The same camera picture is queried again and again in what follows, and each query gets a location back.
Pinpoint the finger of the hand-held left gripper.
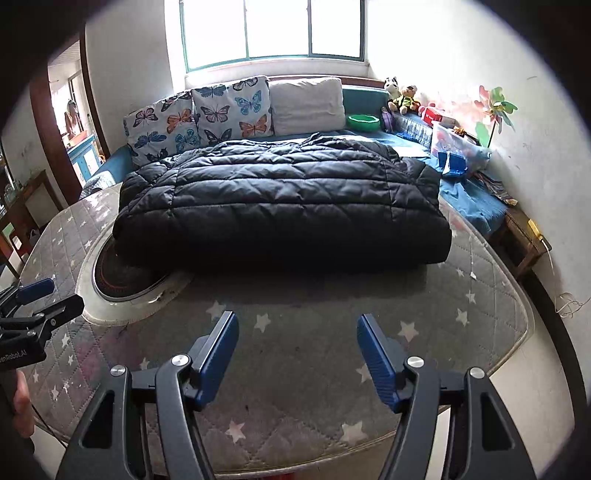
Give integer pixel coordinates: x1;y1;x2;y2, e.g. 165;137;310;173
0;294;85;340
0;277;56;317

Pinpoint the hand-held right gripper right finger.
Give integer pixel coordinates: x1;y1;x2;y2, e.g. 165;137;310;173
356;314;539;480

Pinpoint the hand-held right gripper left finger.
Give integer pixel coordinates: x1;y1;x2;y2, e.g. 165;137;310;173
55;310;240;480

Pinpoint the black puffer jacket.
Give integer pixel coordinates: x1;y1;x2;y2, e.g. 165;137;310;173
112;131;452;273

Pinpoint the person's left hand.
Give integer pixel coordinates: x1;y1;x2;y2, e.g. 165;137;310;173
13;371;35;437

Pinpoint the round table hotplate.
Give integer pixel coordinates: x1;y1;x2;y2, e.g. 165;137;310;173
76;228;195;328

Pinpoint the brown wooden desk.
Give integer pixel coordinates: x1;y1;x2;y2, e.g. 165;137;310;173
0;168;65;278

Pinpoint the black white patterned cushion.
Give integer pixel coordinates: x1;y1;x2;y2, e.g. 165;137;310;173
79;170;117;200

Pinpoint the light blue cabinet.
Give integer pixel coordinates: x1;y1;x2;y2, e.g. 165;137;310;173
68;134;105;183

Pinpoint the wooden bench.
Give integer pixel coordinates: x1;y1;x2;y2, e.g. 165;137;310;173
492;203;552;280

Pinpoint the butterfly print pillow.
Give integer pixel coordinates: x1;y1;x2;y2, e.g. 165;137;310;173
191;75;274;147
123;90;201;169

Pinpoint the blue plastic stand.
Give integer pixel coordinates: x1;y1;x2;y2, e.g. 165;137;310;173
438;150;467;178

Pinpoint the clear plastic toy bag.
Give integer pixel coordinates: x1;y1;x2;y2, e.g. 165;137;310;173
431;122;492;174

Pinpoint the blue patterned box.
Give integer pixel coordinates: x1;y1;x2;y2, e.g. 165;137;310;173
394;113;435;144

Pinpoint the green bowl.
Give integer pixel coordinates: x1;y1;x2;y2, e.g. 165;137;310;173
346;114;380;131

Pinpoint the blue sofa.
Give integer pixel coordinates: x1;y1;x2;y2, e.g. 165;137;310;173
81;85;509;232

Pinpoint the brown plush toy yellow vest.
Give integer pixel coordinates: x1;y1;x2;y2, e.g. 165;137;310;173
388;84;422;115

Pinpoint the white pillow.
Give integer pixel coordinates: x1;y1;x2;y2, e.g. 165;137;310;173
269;77;346;137

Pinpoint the colourful pinwheel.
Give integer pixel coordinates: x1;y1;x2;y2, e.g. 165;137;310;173
473;85;519;148

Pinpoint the green framed window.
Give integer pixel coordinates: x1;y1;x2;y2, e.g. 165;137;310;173
180;0;368;72

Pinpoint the brown wooden door frame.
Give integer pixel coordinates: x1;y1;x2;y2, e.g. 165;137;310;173
30;28;112;204

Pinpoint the white cable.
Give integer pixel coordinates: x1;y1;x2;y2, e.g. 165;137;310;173
542;237;586;320

